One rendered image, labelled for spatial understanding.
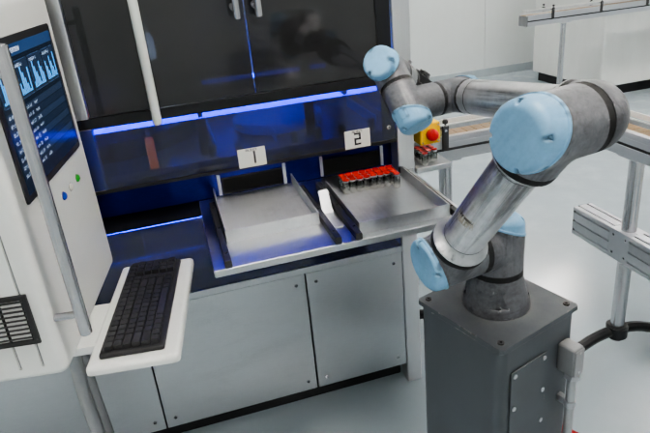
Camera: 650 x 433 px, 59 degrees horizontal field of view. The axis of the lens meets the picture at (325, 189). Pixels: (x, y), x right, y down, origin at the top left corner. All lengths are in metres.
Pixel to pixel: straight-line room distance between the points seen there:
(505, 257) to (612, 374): 1.32
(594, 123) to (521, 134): 0.11
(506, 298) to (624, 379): 1.25
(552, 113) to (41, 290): 1.00
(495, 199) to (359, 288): 1.12
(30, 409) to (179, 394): 0.46
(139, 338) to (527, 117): 0.93
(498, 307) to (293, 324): 0.91
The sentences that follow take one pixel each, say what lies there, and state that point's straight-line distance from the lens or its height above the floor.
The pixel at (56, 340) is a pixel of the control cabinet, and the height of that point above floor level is 0.88.
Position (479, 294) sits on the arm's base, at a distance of 1.35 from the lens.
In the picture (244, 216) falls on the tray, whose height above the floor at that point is 0.88.
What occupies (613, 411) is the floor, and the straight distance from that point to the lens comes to 2.39.
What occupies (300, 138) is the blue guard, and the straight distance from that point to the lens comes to 1.78.
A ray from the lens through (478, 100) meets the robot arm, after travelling 1.20.
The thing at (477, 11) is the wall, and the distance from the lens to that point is 7.27.
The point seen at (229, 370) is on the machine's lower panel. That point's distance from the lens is 2.12.
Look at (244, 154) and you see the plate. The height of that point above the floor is 1.03.
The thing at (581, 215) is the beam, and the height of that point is 0.52.
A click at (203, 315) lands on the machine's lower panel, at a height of 0.51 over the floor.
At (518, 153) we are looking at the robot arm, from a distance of 0.91.
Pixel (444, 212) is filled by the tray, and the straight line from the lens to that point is 1.60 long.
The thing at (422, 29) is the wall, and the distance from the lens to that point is 6.96.
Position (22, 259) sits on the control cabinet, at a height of 1.08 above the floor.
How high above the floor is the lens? 1.57
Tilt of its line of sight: 22 degrees down
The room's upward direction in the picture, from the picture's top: 6 degrees counter-clockwise
